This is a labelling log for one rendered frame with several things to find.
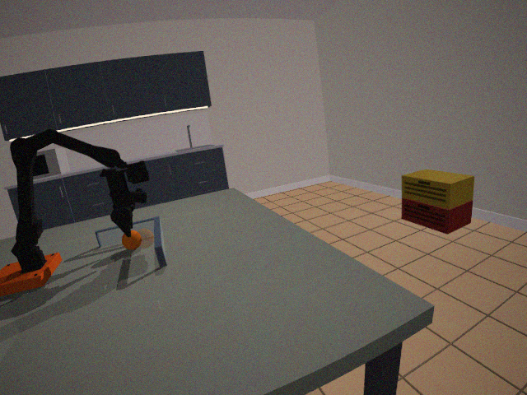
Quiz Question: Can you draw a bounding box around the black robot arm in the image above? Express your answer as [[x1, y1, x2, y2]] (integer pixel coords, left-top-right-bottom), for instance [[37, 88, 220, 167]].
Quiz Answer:
[[10, 129, 149, 274]]

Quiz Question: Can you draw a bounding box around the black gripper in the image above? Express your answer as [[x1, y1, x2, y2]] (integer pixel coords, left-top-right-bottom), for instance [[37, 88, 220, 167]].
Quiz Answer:
[[110, 186, 135, 237]]

